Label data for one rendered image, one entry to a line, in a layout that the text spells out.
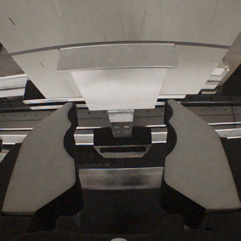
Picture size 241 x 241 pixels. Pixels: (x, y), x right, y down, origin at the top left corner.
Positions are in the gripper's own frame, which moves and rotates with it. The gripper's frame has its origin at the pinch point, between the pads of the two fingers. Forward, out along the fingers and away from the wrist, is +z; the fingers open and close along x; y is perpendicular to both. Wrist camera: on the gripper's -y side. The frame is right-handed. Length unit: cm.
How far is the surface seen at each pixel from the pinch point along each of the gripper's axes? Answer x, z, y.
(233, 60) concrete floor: 115, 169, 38
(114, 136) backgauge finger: -1.9, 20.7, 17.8
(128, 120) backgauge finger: 0.9, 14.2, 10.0
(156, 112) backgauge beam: 7.9, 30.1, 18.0
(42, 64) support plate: -6.7, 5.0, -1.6
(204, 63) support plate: 7.5, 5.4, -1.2
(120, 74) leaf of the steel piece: 0.0, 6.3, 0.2
